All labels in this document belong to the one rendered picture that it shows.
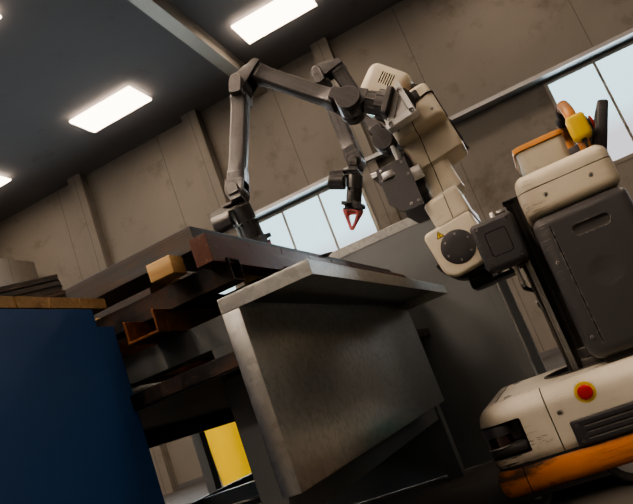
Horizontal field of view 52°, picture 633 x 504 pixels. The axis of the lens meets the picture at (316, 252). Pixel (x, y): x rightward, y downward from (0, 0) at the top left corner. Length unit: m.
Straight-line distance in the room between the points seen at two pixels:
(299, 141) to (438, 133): 9.24
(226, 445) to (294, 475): 3.94
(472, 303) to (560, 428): 1.10
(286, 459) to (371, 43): 10.46
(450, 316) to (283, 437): 1.67
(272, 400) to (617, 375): 0.91
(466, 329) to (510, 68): 8.32
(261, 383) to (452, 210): 0.99
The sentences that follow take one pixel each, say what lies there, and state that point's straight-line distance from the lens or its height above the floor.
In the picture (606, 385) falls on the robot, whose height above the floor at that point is 0.24.
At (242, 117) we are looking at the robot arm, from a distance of 2.11.
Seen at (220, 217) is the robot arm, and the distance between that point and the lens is 1.97.
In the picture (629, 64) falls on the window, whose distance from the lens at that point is 10.80.
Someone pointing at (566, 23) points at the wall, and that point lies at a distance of 11.05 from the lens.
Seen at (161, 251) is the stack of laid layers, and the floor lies 0.84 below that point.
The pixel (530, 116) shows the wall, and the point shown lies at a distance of 10.57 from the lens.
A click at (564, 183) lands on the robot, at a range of 1.84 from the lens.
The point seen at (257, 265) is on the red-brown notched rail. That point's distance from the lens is 1.48.
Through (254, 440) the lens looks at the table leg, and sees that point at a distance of 1.38.
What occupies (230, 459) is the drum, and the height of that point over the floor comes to 0.31.
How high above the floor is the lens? 0.42
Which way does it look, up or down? 13 degrees up
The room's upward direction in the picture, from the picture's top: 21 degrees counter-clockwise
